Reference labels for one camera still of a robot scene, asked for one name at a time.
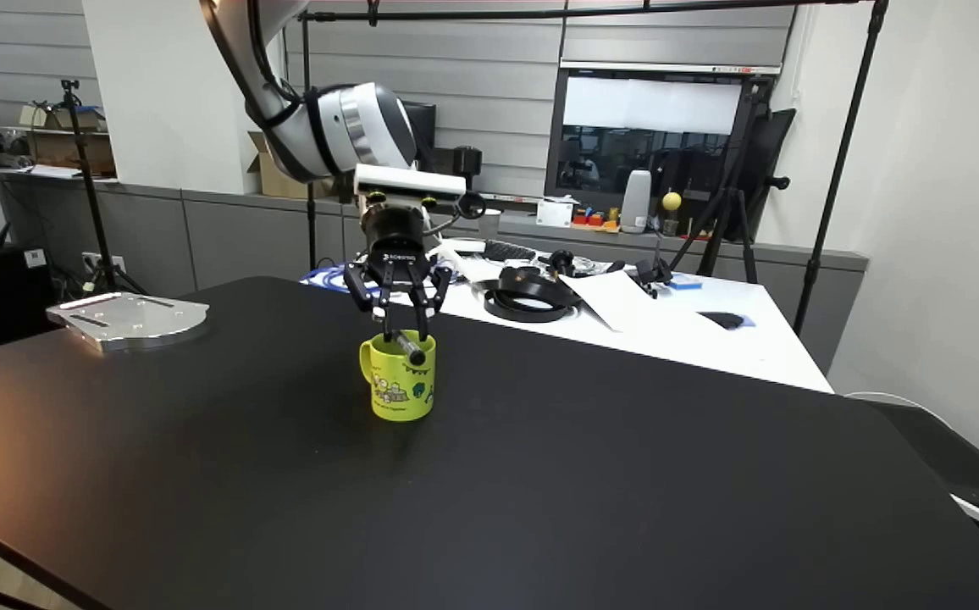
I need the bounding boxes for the dark wall monitor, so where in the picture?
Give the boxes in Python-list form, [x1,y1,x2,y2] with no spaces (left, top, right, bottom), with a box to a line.
[544,64,764,221]

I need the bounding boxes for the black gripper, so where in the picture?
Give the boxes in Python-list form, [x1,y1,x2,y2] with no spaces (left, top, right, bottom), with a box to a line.
[339,197,458,342]

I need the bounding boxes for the yellow-green mug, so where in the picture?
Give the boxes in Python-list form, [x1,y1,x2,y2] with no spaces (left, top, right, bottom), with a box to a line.
[355,327,440,427]

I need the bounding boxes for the thin black tripod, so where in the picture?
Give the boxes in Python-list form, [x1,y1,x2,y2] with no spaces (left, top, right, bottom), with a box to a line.
[55,74,129,298]

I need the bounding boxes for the white upright speaker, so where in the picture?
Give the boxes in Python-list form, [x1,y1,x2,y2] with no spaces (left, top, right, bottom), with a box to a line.
[618,167,657,237]

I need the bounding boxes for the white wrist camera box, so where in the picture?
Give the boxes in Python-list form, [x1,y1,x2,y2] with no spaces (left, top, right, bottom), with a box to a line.
[349,160,474,209]

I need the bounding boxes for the black overhead bar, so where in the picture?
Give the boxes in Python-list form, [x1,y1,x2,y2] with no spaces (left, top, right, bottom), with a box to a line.
[298,0,862,28]

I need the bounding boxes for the cardboard box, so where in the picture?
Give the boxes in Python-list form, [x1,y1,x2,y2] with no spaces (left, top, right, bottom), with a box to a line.
[243,128,312,203]

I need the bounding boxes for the black light stand pole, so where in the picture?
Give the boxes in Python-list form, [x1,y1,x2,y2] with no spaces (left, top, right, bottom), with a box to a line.
[788,0,895,339]

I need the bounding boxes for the black coiled cable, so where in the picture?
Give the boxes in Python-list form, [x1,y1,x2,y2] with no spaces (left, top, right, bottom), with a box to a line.
[482,265,581,327]

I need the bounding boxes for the large white paper sheet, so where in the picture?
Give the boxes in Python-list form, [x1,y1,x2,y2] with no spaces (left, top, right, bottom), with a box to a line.
[559,266,836,396]

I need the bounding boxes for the black camera tripod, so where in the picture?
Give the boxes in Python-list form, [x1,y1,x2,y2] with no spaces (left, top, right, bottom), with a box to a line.
[668,74,798,284]

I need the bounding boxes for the crumpled clear plastic sheet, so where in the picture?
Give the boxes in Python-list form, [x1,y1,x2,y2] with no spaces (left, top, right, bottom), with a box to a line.
[45,287,214,350]

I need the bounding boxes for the yellow ball on stand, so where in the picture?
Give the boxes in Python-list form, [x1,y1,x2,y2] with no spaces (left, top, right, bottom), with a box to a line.
[657,191,689,237]

